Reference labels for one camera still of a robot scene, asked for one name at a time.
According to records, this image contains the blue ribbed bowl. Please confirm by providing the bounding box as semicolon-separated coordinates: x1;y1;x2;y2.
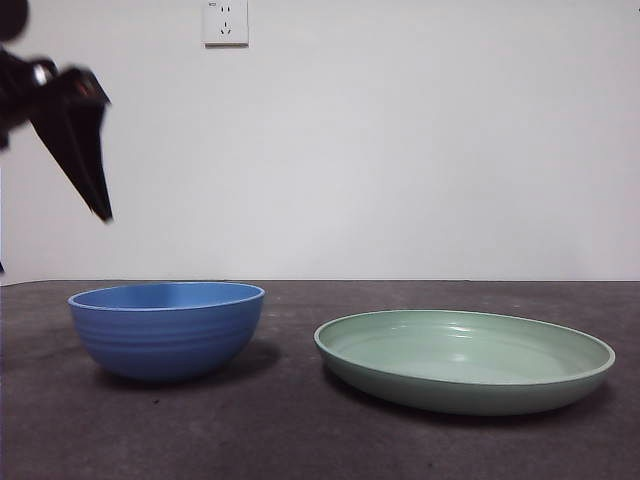
67;280;266;385

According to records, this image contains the green round plate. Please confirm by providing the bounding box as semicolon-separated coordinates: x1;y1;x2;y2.
313;308;616;417

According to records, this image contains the white wall socket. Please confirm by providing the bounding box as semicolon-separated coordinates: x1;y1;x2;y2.
201;0;250;50

